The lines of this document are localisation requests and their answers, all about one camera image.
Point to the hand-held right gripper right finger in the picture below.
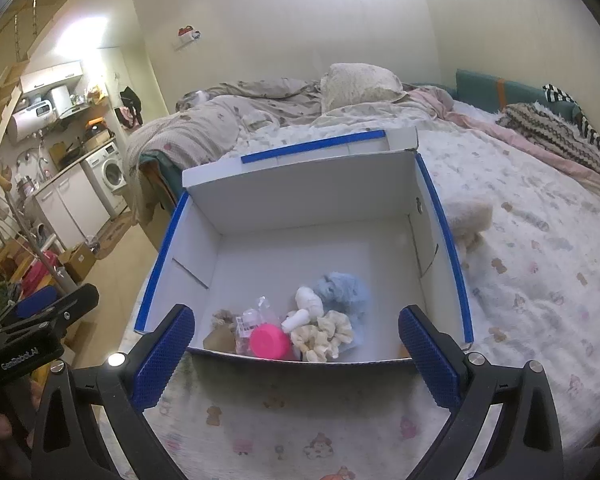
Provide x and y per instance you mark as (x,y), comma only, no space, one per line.
(430,355)

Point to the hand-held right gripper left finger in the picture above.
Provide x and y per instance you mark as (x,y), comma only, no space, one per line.
(162,355)

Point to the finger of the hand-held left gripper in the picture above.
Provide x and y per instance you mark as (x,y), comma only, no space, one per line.
(75,305)

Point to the brown cardboard tag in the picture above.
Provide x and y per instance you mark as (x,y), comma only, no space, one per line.
(219,342)

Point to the clear plastic bag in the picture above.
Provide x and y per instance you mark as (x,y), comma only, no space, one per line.
(252,315)

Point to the cream ruffled scrunchie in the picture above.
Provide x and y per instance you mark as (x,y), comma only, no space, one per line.
(325,337)

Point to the pink round plush ball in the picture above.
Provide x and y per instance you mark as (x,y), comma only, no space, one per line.
(270,342)

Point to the white cardboard box blue rim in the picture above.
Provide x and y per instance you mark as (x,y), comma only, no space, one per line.
(305,200)

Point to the cardboard box on floor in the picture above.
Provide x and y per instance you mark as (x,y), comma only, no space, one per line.
(79,260)

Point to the small brown fuzzy scrunchie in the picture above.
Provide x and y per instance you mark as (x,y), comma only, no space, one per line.
(224,317)

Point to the white kitchen cabinet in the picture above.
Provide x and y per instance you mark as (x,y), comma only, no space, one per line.
(67,207)

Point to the white rolled sock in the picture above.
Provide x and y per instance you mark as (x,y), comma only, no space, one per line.
(309,299)

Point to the white washing machine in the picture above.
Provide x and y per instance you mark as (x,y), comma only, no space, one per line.
(107,172)

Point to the cream plush toy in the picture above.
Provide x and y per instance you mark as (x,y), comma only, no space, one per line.
(472,220)

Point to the white water heater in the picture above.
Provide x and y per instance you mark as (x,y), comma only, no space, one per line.
(25,126)

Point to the dark hanging clothes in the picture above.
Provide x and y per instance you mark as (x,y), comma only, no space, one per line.
(130,105)

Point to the beige printed quilt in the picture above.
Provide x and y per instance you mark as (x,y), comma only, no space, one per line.
(205,120)

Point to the pink blanket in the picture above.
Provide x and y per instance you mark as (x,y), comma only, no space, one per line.
(480,125)

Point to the green padded headboard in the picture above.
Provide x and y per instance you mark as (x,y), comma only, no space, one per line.
(480,90)

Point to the cream textured pillow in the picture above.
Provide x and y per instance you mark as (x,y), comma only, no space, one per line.
(360,85)

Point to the red white wall hanger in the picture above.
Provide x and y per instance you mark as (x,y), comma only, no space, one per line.
(187,34)

